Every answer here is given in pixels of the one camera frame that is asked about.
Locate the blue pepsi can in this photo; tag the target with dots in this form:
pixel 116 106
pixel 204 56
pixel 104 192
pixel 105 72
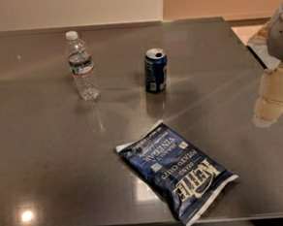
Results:
pixel 156 66

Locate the clear plastic water bottle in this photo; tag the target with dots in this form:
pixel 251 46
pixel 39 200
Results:
pixel 82 66

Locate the blue kettle chips bag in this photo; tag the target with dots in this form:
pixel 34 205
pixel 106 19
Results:
pixel 182 173

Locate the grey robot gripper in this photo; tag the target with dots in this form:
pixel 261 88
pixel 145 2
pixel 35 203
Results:
pixel 280 40

